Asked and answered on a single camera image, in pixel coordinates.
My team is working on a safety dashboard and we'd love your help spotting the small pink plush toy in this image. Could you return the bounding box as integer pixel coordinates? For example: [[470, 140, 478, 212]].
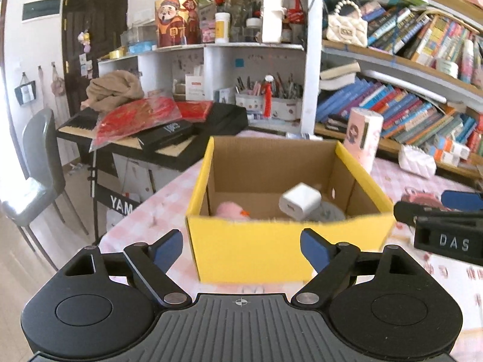
[[214, 201, 251, 220]]

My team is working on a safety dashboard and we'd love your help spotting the pink hanging bag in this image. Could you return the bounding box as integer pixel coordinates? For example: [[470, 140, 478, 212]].
[[49, 64, 66, 97]]

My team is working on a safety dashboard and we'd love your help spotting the black electronic keyboard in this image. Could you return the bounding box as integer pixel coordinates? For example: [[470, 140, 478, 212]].
[[56, 102, 250, 172]]

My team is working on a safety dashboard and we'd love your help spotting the orange white carton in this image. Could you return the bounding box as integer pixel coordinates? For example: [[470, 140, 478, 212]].
[[438, 138, 471, 159], [433, 150, 462, 164]]

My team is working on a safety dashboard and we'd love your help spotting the white frame wooden bookshelf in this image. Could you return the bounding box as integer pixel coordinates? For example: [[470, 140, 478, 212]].
[[300, 0, 483, 182]]

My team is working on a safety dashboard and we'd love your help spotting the yellow cardboard box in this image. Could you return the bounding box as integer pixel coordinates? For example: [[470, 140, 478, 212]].
[[185, 136, 398, 284]]

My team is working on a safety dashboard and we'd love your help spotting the white cubby shelf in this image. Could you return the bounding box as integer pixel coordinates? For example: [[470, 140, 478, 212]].
[[97, 41, 307, 129]]

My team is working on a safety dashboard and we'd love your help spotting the red packets plastic bag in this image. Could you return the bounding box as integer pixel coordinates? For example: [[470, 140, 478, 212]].
[[90, 97, 183, 153]]

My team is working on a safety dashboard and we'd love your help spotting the cream quilted handbag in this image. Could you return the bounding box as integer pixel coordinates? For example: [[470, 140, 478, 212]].
[[326, 0, 369, 48]]

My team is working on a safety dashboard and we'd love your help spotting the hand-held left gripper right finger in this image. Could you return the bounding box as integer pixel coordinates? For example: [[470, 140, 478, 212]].
[[291, 228, 422, 307]]

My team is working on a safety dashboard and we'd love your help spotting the black keyboard stand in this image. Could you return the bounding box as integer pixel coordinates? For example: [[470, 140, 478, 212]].
[[90, 147, 142, 246]]

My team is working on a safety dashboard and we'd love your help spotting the red flat packet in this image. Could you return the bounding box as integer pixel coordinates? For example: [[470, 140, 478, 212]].
[[177, 100, 214, 122]]

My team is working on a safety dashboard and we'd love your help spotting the white charger adapter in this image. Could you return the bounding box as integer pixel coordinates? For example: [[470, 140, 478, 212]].
[[279, 183, 322, 220]]

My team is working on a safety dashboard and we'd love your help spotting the hanging tote bag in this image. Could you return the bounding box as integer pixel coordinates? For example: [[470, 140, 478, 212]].
[[14, 71, 37, 105]]

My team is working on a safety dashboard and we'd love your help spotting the row of colourful books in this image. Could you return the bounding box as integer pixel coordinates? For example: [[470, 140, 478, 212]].
[[362, 2, 483, 84]]

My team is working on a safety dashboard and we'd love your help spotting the pink white bottle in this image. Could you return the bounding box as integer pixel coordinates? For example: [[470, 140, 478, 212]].
[[460, 39, 475, 84]]

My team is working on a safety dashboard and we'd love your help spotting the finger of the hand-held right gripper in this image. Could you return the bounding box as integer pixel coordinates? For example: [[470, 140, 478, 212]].
[[441, 190, 483, 212], [393, 201, 483, 227]]

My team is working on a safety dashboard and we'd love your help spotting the white bottle yellow label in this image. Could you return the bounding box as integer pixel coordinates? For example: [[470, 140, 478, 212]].
[[214, 12, 231, 44]]

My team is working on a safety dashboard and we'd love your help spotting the pink tissue box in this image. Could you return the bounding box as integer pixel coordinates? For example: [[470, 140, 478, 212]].
[[342, 107, 385, 173]]

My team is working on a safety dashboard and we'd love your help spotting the red printed figure canister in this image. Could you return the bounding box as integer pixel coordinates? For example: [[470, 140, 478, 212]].
[[154, 0, 201, 49]]

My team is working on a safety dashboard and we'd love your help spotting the pink checked tablecloth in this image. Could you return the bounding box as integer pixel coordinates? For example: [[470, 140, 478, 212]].
[[99, 130, 483, 362]]

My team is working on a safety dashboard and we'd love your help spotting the dark wooden door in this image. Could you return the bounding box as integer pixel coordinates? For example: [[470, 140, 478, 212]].
[[61, 0, 131, 119]]

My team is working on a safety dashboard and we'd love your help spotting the white quilted pouch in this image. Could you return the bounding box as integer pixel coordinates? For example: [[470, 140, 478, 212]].
[[398, 144, 437, 179]]

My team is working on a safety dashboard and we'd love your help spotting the beige folded cloth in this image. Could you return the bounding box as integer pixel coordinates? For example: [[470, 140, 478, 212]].
[[85, 71, 146, 113]]

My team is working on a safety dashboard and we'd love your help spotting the white paper box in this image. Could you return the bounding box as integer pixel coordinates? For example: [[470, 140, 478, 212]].
[[261, 0, 284, 44]]

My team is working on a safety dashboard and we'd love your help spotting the white pen organizer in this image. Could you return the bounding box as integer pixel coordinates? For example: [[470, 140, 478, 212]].
[[235, 73, 303, 122]]

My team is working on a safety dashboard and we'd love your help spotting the white round jar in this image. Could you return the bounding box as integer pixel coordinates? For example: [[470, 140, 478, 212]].
[[437, 59, 460, 78]]

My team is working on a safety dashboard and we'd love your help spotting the red white small box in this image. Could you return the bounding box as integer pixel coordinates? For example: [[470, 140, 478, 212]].
[[184, 75, 207, 101]]

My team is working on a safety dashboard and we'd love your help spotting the row of blue books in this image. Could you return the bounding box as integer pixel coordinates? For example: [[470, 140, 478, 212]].
[[316, 77, 483, 155]]

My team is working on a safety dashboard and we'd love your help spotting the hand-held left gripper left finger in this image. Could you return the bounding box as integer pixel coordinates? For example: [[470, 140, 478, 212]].
[[62, 229, 192, 309]]

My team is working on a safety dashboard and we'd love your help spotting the black case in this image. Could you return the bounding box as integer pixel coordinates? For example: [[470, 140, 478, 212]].
[[137, 121, 197, 148]]

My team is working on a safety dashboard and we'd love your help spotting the grey chair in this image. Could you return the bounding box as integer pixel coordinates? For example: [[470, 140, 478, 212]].
[[0, 107, 90, 272]]

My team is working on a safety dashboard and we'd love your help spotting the red tassel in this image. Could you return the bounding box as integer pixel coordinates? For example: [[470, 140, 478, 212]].
[[263, 75, 274, 119]]

